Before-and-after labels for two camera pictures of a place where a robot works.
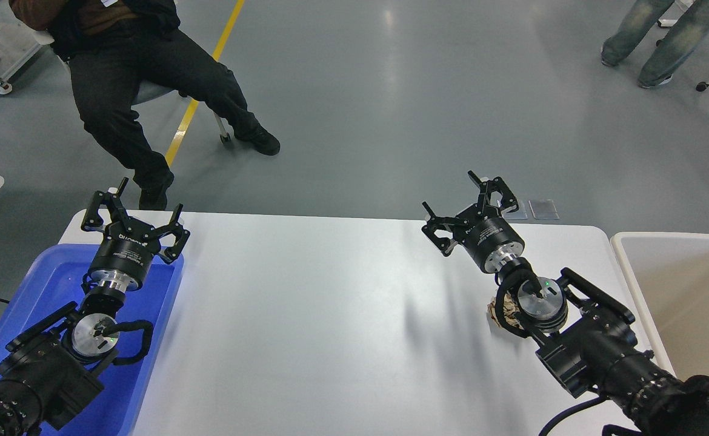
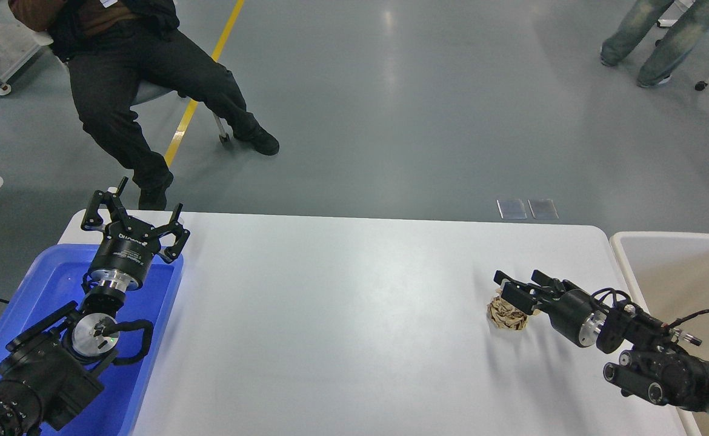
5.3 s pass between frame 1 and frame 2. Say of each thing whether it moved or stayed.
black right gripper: moved
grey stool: stayed
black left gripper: stayed
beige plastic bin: stayed
